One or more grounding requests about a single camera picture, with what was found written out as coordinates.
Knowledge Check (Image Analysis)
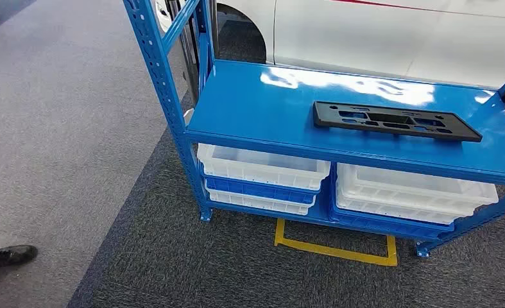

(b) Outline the black plastic slotted part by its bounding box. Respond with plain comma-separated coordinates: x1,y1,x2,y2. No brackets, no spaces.
312,101,483,143

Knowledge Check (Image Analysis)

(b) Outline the blue metal shelf rack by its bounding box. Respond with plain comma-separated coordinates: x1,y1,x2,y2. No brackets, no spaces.
122,0,505,259

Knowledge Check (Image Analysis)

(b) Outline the white plastic bin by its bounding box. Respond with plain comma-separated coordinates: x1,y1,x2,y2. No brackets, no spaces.
196,143,332,191
336,162,500,216
204,185,317,216
336,187,476,225

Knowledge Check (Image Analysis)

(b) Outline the white car with red stripe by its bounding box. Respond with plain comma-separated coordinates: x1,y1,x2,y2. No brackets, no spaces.
154,0,505,114

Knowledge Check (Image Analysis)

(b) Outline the person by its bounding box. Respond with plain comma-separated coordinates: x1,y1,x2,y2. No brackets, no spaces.
0,244,39,274

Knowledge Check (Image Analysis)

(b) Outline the chrome stanchion post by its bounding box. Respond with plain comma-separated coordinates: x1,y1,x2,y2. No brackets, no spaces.
209,0,220,60
167,0,200,126

